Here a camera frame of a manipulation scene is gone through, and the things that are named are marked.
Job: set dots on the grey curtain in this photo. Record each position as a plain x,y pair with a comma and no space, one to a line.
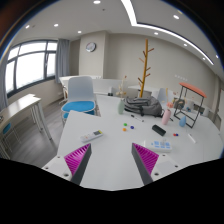
62,59

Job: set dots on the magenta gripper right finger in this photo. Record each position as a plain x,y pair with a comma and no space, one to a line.
145,160

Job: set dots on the white chair blue cushion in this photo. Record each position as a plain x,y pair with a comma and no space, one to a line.
81,97

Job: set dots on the black marker pen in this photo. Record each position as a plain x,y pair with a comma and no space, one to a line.
137,118

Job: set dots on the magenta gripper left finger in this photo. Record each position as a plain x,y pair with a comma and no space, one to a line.
77,162

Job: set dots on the wooden coat rack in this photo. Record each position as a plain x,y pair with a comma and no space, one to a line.
146,68

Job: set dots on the white remote control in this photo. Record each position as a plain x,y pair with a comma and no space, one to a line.
91,136

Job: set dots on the white marker pen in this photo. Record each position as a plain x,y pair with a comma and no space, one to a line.
191,138

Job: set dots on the window with dark frame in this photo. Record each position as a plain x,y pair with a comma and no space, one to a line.
29,63

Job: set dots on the round wall clock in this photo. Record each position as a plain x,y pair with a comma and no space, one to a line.
91,46

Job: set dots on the grey backpack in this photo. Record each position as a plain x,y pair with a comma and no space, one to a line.
143,106

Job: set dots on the pink bottle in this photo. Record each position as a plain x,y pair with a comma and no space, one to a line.
166,116

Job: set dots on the light wooden side desk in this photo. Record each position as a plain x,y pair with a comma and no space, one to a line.
23,127

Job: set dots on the green ceramic vase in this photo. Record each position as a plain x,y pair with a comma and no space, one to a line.
121,106

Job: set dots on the black frame orange-top stand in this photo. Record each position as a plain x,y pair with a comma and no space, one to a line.
185,106

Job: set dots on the blue egg-shaped object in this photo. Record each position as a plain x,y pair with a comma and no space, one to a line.
182,121

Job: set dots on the black rectangular charger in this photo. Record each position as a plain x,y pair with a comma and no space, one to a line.
158,130

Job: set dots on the white power strip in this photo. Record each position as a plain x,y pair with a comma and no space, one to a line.
158,146

